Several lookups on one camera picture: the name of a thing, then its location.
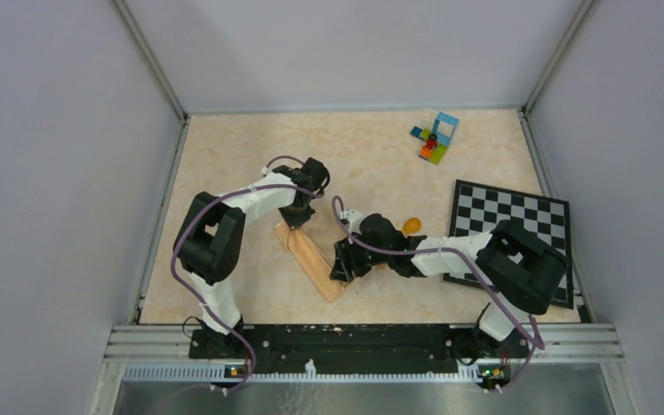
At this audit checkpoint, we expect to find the peach cloth napkin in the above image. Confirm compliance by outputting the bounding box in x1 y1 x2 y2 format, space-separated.
274 220 346 303

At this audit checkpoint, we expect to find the black white checkerboard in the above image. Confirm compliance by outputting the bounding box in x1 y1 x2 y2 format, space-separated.
450 180 574 316

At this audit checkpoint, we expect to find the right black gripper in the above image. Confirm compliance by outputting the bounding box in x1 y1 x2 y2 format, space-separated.
330 230 392 282

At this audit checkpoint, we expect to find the aluminium frame profile front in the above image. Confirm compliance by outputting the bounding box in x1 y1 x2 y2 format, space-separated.
104 323 623 385

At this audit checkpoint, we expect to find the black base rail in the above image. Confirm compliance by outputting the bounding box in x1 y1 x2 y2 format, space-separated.
188 323 527 374

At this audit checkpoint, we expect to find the purple cable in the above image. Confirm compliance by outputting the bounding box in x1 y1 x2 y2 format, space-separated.
330 195 546 393
170 154 332 395

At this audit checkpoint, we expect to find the colourful toy brick model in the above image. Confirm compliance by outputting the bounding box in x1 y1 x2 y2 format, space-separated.
409 110 460 165

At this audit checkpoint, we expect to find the orange plastic spoon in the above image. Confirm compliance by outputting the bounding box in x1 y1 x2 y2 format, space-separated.
401 217 422 237

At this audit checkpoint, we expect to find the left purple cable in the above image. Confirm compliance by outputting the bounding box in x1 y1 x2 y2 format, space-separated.
170 154 332 395

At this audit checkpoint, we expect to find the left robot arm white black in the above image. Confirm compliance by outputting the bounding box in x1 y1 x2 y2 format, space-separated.
170 157 330 357

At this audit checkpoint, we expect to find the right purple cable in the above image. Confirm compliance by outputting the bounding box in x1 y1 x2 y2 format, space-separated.
330 195 546 393

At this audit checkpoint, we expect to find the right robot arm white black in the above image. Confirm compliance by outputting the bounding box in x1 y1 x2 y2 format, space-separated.
329 210 568 356

